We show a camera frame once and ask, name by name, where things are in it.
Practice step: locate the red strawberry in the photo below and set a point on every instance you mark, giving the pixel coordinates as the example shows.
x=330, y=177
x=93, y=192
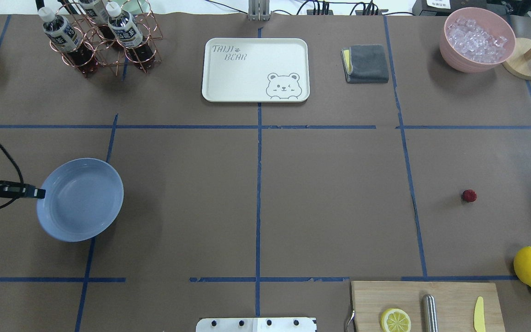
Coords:
x=469, y=195

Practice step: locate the blue round plate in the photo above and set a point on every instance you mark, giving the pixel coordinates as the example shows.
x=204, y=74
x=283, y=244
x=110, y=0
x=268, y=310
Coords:
x=82, y=198

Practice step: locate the tea bottle white cap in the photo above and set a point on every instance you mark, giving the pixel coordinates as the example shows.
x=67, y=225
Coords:
x=67, y=40

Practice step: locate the cream bear tray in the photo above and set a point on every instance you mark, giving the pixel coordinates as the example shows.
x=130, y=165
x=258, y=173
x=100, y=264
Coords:
x=256, y=70

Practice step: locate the grey folded cloth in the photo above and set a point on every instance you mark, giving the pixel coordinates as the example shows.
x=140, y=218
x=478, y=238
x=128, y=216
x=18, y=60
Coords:
x=365, y=64

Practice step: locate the half lemon slice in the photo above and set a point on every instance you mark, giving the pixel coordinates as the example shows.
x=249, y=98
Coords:
x=395, y=320

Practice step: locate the wooden cutting board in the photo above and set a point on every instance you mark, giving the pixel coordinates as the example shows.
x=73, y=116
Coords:
x=455, y=304

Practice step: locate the yellow plastic knife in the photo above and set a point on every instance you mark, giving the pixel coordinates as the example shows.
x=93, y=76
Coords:
x=478, y=315

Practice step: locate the pink bowl of ice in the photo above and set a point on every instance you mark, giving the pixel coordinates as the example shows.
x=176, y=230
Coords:
x=474, y=40

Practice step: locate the copper wire bottle rack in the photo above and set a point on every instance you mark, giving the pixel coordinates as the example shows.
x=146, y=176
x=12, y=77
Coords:
x=109, y=53

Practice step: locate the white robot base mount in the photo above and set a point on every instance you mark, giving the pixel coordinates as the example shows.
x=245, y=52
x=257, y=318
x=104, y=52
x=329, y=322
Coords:
x=257, y=324

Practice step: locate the aluminium frame post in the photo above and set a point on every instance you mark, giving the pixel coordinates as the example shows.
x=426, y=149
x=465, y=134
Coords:
x=259, y=10

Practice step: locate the steel cylinder handle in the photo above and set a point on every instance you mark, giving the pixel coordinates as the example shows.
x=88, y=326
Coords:
x=430, y=313

